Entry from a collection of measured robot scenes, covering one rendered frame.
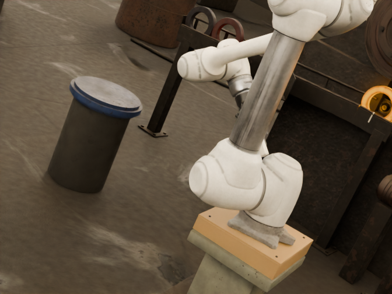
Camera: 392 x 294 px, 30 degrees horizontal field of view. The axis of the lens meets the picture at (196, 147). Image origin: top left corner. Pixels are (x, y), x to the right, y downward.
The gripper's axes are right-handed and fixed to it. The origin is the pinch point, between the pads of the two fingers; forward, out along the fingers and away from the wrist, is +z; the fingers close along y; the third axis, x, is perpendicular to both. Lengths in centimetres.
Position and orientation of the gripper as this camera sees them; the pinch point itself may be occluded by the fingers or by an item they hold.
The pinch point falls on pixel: (262, 146)
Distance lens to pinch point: 260.4
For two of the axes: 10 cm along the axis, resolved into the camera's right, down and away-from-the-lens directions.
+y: 8.2, -1.2, 5.5
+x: -4.9, 3.5, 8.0
